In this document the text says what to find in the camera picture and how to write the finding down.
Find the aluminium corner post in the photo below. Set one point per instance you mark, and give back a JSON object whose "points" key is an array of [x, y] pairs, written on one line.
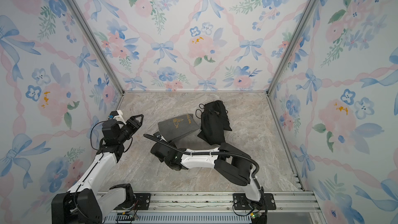
{"points": [[301, 25], [89, 35]]}

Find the black pouch with gold logo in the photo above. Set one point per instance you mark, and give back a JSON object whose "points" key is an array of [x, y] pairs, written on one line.
{"points": [[213, 128]]}

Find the aluminium corner post right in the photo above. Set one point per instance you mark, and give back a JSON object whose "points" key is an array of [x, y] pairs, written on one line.
{"points": [[301, 25]]}

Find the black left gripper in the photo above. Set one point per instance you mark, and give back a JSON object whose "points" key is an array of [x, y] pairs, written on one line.
{"points": [[136, 124]]}

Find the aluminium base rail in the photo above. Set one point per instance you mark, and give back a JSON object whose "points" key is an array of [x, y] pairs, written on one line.
{"points": [[217, 208]]}

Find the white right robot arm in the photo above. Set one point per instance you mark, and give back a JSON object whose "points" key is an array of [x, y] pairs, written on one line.
{"points": [[233, 164]]}

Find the aluminium corner post left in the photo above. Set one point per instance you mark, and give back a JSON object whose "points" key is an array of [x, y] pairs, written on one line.
{"points": [[89, 35]]}

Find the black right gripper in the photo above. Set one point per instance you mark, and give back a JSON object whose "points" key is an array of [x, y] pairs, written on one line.
{"points": [[158, 149]]}

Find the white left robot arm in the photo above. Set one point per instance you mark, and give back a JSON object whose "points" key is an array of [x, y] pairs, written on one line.
{"points": [[80, 204]]}

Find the grey fabric drawstring pouch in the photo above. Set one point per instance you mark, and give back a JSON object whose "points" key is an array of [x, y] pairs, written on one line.
{"points": [[178, 127]]}

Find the plain black drawstring pouch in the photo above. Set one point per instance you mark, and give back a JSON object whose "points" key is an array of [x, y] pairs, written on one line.
{"points": [[219, 108]]}

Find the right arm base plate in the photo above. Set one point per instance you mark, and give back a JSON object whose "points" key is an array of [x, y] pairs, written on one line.
{"points": [[241, 202]]}

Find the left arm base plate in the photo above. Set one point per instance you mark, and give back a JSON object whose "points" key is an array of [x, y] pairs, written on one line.
{"points": [[140, 201]]}

